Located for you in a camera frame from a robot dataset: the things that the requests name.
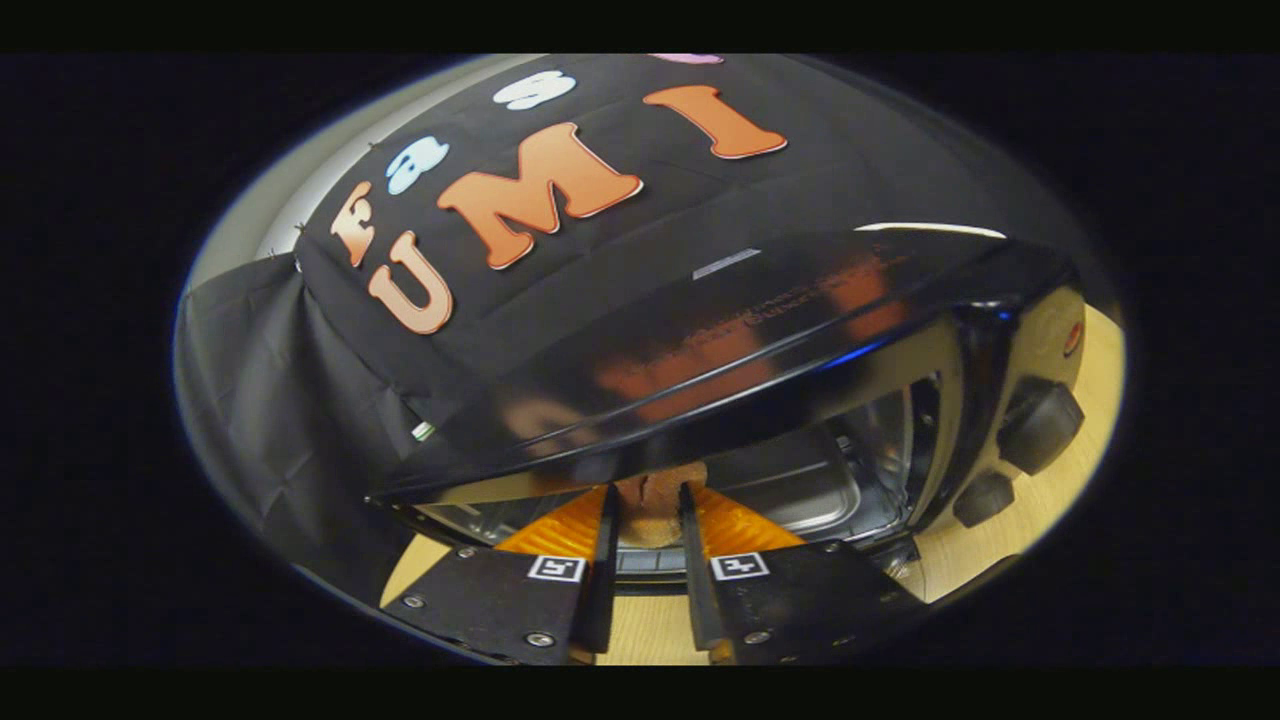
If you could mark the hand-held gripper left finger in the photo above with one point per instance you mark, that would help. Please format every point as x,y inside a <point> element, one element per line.
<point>603,580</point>

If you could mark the white bottle with green label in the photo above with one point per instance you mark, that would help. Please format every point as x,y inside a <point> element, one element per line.
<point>424,431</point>

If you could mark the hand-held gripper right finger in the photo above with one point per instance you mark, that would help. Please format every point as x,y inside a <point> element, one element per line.
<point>695,580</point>

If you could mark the black toaster oven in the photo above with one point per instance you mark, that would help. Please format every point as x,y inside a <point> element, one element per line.
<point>760,330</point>

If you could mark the brown round bread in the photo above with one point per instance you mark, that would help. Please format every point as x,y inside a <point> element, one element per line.
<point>650,500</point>

